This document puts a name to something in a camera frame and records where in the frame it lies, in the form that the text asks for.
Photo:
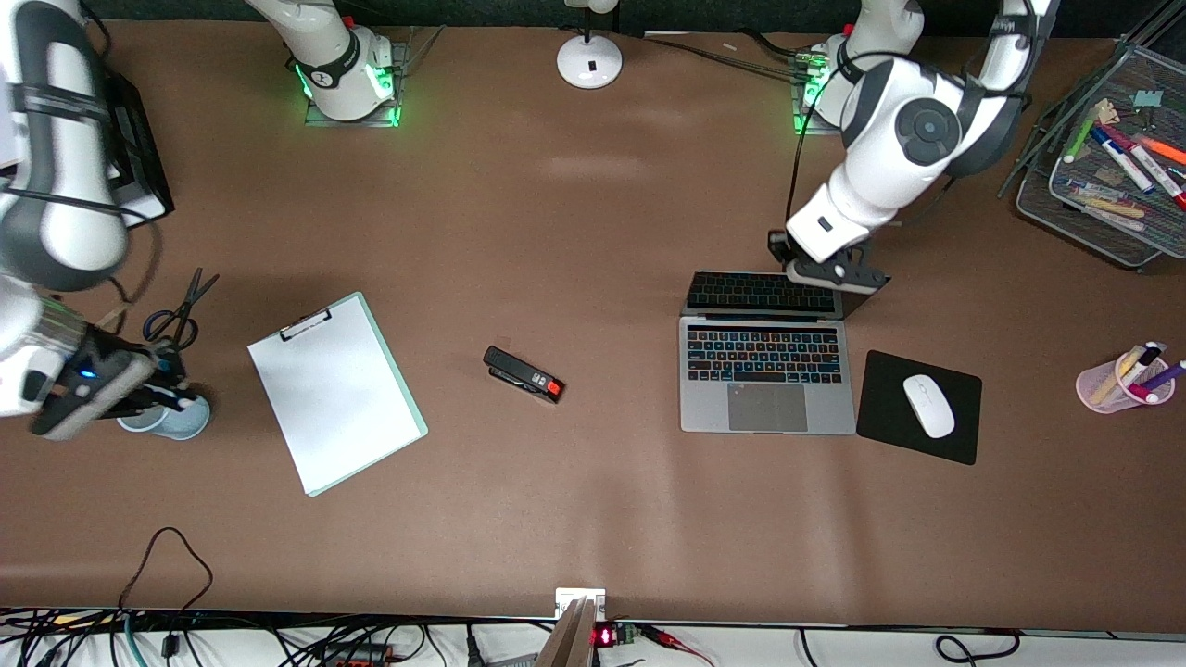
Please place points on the red capped marker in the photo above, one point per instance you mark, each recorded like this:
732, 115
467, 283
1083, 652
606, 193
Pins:
1144, 394

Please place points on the blue capped white marker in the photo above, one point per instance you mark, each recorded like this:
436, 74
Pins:
1126, 162

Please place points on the black stapler with red tip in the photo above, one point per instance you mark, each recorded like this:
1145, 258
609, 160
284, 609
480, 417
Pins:
519, 372

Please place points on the white paper sheet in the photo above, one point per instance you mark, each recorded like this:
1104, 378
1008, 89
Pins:
139, 199

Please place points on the pink mesh pen cup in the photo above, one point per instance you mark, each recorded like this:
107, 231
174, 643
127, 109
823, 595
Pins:
1093, 389

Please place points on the yellow pen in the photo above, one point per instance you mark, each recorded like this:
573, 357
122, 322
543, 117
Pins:
1116, 208

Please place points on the white lamp base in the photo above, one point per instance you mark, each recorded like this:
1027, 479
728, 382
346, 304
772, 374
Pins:
574, 60

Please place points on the purple marker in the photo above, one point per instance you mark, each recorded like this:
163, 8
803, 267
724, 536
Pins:
1166, 375

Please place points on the teal binder clip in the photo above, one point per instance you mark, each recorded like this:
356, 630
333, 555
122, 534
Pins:
1149, 97

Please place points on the small white box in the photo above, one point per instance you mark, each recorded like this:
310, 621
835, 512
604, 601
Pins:
570, 597

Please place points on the wooden post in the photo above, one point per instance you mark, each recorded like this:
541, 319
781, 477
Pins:
567, 639

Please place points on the yellow highlighter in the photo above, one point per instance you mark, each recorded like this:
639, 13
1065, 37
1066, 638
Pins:
1112, 380

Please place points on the orange highlighter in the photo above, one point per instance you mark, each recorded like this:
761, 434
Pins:
1166, 150

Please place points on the white computer mouse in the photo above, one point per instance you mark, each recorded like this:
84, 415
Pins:
928, 406

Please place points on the black solid desk tray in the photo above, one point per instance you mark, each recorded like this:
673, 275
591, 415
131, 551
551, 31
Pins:
139, 120

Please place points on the pale blue pen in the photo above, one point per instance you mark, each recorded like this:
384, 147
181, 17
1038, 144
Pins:
1093, 188

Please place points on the teal clipboard with white paper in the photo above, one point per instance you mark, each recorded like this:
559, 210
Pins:
338, 408

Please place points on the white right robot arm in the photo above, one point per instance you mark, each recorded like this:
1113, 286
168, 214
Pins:
338, 56

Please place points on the orange black connector strip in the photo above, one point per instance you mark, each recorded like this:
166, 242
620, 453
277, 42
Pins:
357, 656

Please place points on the black scissors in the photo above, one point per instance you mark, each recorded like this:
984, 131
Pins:
188, 308

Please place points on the black mouse pad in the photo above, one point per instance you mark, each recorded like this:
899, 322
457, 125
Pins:
880, 417

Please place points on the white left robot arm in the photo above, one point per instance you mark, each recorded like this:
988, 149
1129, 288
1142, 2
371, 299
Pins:
880, 176

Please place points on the red LED display module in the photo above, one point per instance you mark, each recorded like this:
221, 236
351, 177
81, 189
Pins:
607, 636

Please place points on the white marker with black cap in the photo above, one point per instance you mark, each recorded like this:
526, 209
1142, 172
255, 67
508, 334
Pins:
1141, 361

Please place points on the small beige clip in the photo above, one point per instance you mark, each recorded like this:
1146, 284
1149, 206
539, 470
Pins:
1107, 113

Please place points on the red tipped white marker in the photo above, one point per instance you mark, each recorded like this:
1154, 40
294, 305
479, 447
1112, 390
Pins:
1158, 176

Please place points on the green marker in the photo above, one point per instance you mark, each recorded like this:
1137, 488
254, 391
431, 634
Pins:
1079, 141

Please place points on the light blue mesh cup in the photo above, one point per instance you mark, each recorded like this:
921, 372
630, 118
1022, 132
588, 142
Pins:
190, 421

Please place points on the silver laptop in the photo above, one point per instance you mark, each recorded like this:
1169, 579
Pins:
769, 408

